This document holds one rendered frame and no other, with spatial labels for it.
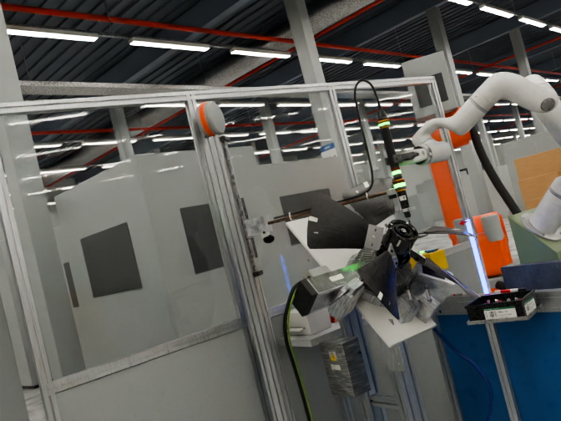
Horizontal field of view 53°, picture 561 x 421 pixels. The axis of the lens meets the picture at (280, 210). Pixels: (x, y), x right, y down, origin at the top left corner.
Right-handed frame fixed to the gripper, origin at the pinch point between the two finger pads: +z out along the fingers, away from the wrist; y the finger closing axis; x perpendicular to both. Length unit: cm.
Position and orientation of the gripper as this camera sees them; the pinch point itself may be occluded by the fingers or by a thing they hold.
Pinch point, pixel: (392, 159)
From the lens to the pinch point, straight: 227.8
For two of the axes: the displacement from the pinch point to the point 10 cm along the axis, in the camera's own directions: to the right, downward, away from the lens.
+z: -8.0, 1.7, -5.8
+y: -5.5, 1.7, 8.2
